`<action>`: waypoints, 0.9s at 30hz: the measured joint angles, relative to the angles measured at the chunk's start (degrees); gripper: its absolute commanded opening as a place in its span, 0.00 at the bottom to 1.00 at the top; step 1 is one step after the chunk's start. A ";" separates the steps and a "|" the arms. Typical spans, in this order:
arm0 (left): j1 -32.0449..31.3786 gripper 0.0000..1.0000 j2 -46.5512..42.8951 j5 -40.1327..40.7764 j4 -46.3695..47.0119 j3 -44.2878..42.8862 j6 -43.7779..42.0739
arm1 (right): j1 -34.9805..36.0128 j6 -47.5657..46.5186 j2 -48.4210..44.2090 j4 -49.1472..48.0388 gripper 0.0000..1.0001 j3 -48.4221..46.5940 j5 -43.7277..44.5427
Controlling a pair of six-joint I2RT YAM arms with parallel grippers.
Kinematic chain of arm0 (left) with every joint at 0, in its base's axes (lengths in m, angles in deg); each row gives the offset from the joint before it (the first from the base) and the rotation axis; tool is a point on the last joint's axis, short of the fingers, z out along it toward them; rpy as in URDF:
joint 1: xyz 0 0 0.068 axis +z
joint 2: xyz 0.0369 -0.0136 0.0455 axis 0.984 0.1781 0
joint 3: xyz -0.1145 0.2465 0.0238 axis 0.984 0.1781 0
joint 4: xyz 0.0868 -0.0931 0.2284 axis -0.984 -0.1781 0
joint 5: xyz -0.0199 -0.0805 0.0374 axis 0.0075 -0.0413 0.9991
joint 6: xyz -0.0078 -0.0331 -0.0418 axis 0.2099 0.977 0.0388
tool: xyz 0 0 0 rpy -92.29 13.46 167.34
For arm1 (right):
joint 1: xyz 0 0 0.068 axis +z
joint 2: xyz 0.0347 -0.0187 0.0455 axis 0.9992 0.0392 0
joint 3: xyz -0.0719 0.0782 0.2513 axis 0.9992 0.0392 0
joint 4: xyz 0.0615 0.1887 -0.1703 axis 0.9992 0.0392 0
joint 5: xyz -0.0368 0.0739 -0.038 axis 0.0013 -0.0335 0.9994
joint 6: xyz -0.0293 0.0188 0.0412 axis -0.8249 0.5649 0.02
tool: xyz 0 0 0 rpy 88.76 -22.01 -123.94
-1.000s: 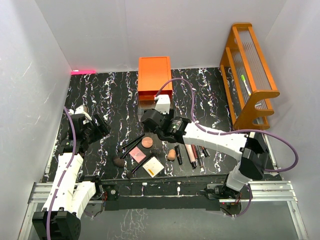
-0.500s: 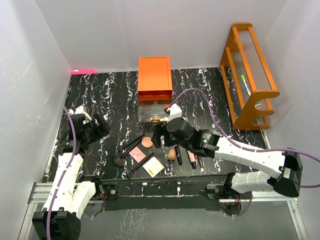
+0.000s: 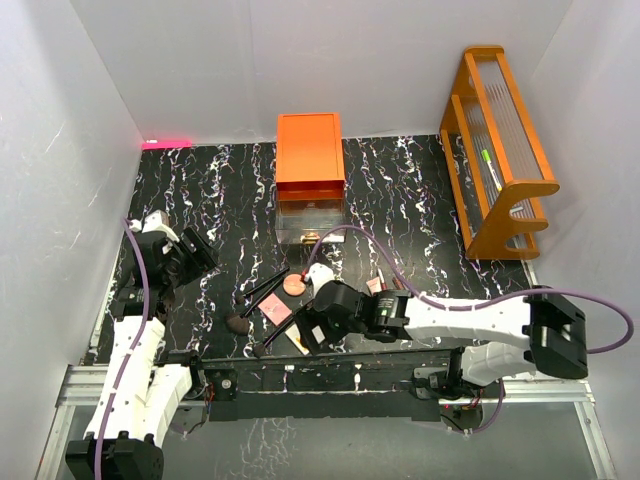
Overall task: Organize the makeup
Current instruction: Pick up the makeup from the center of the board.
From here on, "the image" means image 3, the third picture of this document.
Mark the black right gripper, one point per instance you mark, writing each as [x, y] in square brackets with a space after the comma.
[307, 321]

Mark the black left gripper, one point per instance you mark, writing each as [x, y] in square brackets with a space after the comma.
[204, 256]

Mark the white square compact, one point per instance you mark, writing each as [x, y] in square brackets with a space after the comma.
[294, 336]

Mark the pink square blush palette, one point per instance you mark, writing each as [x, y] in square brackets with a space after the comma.
[274, 309]

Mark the round peach powder compact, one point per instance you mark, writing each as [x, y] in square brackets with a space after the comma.
[294, 285]

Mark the pink lip gloss tube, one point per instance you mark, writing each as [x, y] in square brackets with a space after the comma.
[374, 285]

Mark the clear acrylic drawer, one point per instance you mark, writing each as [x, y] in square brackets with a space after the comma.
[303, 216]

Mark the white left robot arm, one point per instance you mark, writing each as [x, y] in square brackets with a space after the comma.
[142, 389]

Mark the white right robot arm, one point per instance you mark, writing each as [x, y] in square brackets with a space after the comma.
[540, 331]

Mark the thin black makeup brush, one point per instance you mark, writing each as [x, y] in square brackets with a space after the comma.
[240, 297]

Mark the small black makeup brush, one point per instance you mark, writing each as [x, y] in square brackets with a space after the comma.
[260, 349]

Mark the large fluffy powder brush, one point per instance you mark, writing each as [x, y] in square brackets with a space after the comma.
[238, 323]

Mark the red lip pencil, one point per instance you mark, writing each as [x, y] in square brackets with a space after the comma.
[381, 278]

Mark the pink tape strip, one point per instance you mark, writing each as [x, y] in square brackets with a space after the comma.
[165, 144]

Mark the orange drawer cabinet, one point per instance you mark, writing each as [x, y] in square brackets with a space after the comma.
[309, 163]

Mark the green marker pen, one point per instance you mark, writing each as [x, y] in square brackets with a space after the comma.
[493, 172]

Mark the orange wooden shelf rack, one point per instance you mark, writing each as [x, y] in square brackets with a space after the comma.
[486, 110]

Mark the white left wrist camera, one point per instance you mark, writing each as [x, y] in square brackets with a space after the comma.
[157, 221]

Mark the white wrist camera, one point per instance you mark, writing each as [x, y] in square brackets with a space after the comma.
[317, 275]
[157, 221]

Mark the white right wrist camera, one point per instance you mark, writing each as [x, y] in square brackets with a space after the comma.
[317, 275]

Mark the aluminium mounting rail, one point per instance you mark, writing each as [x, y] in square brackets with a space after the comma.
[369, 388]

